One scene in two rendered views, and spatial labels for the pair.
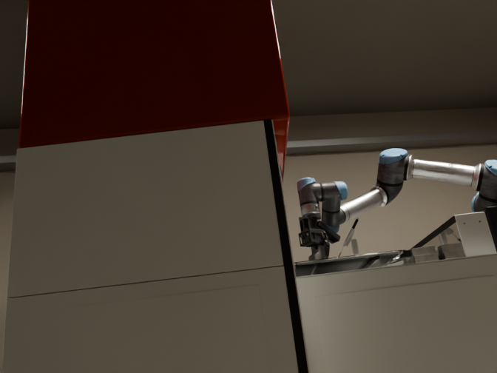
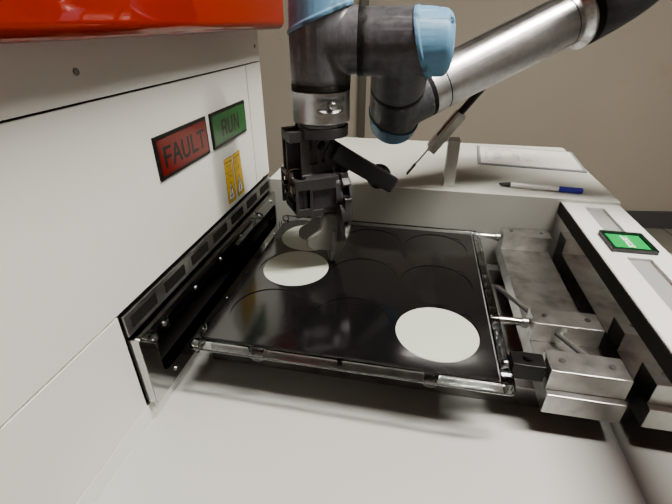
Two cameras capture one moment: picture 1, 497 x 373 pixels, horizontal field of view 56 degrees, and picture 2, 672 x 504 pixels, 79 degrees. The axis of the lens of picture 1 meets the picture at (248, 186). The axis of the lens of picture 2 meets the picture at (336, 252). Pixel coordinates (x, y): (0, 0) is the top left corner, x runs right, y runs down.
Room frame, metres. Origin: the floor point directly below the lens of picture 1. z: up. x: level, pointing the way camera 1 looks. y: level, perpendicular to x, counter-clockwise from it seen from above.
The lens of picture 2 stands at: (1.23, -0.36, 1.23)
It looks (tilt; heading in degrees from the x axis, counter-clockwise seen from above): 30 degrees down; 12
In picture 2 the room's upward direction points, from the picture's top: straight up
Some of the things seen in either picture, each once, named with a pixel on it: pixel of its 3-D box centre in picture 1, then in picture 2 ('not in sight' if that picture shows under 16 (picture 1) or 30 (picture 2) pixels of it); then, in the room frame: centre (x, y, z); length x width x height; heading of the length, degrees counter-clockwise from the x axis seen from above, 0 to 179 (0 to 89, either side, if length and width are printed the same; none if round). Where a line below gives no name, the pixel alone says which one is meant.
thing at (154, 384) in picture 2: not in sight; (227, 269); (1.73, -0.09, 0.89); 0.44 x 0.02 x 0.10; 1
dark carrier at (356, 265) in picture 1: (339, 268); (362, 277); (1.74, -0.30, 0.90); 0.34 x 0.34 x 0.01; 1
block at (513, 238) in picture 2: not in sight; (524, 238); (1.93, -0.56, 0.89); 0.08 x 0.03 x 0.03; 91
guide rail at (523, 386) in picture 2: not in sight; (393, 371); (1.62, -0.36, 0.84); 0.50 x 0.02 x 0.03; 91
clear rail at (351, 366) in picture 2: (347, 257); (342, 365); (1.56, -0.30, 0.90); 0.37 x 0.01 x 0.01; 91
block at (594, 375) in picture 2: (422, 251); (583, 373); (1.61, -0.56, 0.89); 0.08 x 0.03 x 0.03; 91
